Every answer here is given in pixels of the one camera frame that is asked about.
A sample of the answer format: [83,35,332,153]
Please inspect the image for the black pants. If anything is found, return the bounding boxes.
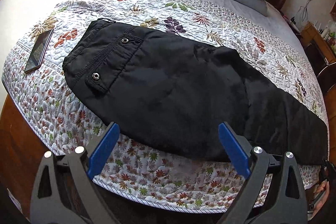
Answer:
[63,20,328,165]

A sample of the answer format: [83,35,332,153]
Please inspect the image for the person's right hand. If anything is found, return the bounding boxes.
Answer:
[307,180,330,221]

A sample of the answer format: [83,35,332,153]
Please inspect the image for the floral quilted bedspread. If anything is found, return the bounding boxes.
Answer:
[2,0,327,213]

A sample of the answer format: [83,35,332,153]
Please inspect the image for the black smartphone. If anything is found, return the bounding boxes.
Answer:
[24,29,54,74]

